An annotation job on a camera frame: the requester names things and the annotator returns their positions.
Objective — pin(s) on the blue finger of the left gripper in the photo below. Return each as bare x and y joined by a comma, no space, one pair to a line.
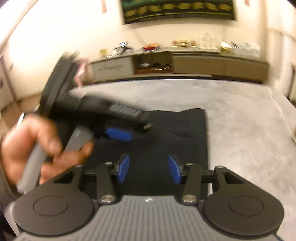
119,135

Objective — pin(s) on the person's left hand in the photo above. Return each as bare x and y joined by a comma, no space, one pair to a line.
40,133

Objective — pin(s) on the grey tissue box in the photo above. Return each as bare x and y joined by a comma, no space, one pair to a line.
246,49

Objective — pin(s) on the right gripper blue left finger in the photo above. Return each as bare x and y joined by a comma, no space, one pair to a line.
108,176

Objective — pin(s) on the red plate of fruit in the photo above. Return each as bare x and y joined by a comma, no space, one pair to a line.
150,47

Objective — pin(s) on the long grey TV cabinet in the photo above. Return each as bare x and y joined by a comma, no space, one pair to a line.
180,63

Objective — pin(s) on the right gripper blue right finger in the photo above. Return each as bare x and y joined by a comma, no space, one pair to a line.
188,175

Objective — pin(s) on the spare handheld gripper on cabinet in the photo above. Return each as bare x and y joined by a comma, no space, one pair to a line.
122,48

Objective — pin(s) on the clear glass cup set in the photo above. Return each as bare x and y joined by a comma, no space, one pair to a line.
207,42

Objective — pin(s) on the wall television with cloth cover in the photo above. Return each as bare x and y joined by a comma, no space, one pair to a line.
148,10

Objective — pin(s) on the black trousers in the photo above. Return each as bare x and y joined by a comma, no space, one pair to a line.
182,134

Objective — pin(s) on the golden ornament bowl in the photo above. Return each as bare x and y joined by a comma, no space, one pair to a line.
184,44

